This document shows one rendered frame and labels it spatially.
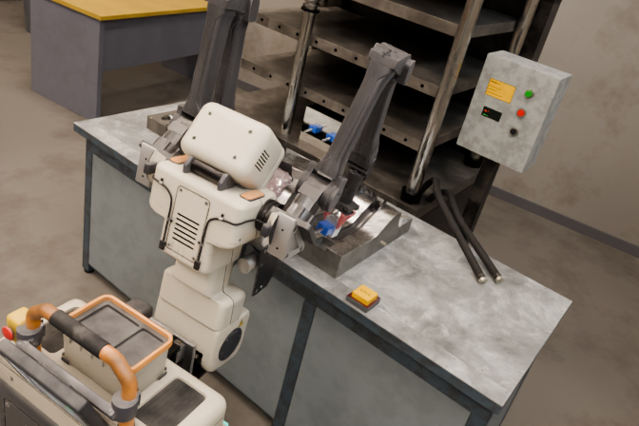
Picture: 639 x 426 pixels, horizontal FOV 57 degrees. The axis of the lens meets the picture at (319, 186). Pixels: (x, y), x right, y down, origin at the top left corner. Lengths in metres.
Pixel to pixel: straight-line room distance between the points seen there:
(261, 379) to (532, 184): 3.06
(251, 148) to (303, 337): 0.92
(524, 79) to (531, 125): 0.18
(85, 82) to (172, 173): 3.23
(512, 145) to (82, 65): 3.20
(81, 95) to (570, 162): 3.67
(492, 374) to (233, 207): 0.91
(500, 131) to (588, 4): 2.22
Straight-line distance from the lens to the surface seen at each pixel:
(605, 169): 4.73
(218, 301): 1.59
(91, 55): 4.53
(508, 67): 2.42
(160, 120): 2.67
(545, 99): 2.39
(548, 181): 4.81
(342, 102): 2.76
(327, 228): 1.85
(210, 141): 1.42
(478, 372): 1.81
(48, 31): 4.85
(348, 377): 2.07
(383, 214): 2.11
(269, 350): 2.27
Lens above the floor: 1.92
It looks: 27 degrees down
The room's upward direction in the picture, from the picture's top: 14 degrees clockwise
